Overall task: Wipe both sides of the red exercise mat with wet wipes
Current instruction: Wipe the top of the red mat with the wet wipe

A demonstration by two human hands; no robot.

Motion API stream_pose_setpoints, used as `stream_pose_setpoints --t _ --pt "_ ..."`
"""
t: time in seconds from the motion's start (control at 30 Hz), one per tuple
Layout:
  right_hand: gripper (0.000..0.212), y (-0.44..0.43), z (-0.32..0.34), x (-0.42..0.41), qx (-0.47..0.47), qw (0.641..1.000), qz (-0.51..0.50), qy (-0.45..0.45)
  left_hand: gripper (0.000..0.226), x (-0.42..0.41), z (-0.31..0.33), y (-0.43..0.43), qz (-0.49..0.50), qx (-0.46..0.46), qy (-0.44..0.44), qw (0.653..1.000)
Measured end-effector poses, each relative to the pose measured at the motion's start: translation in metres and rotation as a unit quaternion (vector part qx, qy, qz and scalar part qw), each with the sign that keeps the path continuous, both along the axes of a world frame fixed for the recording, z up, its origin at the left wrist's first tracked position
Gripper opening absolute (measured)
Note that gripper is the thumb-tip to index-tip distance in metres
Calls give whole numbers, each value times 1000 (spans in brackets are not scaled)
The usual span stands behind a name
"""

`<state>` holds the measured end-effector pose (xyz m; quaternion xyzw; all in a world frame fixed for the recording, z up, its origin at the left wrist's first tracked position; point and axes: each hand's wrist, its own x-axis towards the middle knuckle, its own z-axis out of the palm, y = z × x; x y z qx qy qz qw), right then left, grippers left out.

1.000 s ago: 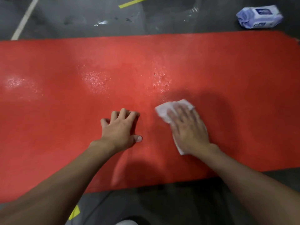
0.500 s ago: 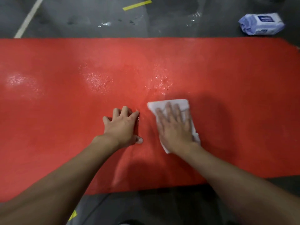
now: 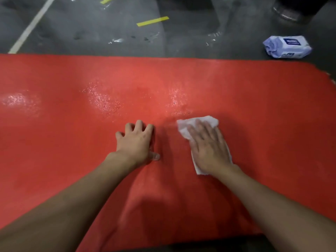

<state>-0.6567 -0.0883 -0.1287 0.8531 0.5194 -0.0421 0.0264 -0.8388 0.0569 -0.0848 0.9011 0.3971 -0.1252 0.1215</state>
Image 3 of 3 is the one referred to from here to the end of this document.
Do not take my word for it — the white fluffy padding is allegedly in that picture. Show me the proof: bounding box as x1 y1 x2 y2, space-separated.
324 71 336 86

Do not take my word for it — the black round base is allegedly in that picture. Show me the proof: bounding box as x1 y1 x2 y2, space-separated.
272 0 334 23

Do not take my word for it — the white wet wipe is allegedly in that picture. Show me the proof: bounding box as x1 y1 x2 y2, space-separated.
176 115 233 176

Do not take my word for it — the pale blue wipes pack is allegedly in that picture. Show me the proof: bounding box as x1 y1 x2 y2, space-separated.
262 35 313 60

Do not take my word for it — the person's left hand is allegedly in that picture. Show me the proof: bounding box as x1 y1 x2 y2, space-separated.
115 120 161 167

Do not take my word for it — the person's right hand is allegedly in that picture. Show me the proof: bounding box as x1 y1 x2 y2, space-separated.
187 119 241 176

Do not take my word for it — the person's left forearm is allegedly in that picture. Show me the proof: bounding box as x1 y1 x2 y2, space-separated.
0 151 137 252

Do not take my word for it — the person's right forearm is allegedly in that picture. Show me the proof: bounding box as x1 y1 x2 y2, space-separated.
215 165 336 252

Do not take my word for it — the red mat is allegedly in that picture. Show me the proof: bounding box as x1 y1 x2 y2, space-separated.
0 54 336 252

